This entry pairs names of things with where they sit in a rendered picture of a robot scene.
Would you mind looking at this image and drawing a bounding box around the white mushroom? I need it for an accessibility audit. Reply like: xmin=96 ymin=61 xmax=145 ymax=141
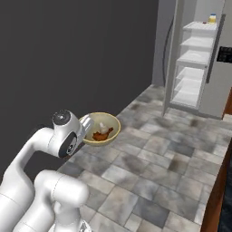
xmin=98 ymin=121 xmax=111 ymax=135

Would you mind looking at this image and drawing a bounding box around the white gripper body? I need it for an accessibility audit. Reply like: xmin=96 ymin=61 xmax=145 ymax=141
xmin=79 ymin=115 xmax=95 ymax=141

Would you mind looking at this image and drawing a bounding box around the yellow jar with blue lid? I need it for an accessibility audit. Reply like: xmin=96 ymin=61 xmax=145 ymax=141
xmin=208 ymin=13 xmax=218 ymax=24

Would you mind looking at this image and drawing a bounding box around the grey fridge door, curved handle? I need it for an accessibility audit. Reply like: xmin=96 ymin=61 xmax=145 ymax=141
xmin=151 ymin=0 xmax=185 ymax=118

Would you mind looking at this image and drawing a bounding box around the brown wooden counter cabinet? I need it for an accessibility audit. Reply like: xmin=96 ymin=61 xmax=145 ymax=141
xmin=200 ymin=86 xmax=232 ymax=232

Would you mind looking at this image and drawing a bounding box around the brown chicken drumstick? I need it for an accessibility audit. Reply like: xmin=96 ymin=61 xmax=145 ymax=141
xmin=92 ymin=126 xmax=115 ymax=142

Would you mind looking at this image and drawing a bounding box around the beige bowl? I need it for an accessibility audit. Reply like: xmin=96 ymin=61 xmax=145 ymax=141
xmin=79 ymin=111 xmax=122 ymax=148

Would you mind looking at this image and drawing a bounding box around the grey fridge with white shelves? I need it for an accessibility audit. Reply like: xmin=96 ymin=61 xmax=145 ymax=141
xmin=162 ymin=0 xmax=227 ymax=113

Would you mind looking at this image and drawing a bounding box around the grey fridge door with dispenser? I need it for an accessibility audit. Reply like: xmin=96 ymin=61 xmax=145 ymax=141
xmin=198 ymin=0 xmax=232 ymax=121

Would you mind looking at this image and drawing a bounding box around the black curved fridge door handle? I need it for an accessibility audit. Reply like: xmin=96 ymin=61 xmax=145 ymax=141
xmin=162 ymin=17 xmax=175 ymax=88

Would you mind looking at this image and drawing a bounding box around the grey straight fridge door handle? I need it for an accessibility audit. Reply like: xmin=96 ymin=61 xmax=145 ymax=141
xmin=206 ymin=13 xmax=227 ymax=84

